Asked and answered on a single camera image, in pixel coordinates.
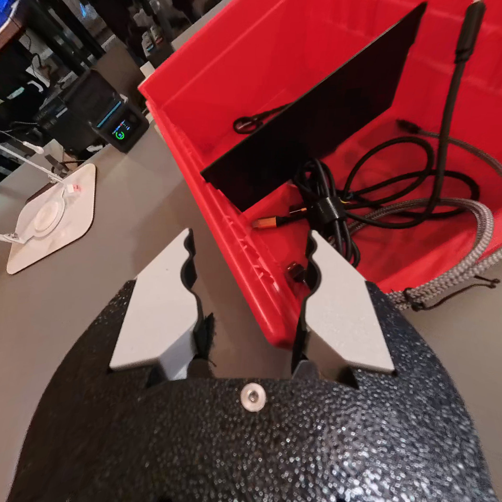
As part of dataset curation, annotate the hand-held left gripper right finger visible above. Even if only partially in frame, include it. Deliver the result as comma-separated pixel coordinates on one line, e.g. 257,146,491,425
291,230,395,380

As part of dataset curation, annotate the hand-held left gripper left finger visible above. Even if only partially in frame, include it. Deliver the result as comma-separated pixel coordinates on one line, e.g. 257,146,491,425
109,227,205,380

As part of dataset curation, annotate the black usb cable bundle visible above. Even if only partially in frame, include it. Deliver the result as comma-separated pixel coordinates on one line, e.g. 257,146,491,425
250,141,481,269

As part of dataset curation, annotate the grey braided usb cable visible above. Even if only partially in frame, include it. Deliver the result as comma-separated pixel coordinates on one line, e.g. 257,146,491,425
345,118,502,312

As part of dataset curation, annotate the red plastic bin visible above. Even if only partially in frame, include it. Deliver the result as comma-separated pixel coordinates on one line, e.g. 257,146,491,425
137,0,502,349

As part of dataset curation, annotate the white acrylic stand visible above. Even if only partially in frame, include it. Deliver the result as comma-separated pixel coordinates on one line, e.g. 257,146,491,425
0,129,97,276

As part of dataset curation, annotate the black divider panel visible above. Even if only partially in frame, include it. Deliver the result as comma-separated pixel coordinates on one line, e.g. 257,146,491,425
200,1,429,213

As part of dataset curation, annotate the black power station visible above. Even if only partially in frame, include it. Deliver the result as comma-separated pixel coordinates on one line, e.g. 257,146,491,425
91,93,150,153

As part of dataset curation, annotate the black equipment box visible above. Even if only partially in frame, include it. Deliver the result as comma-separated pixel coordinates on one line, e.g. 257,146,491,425
37,70,118,154

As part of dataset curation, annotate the black flexible stalk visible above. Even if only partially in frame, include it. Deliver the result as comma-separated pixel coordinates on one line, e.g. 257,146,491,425
429,0,488,218

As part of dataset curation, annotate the thin black loop cord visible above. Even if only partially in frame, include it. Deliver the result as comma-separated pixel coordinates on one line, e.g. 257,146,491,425
232,103,293,135

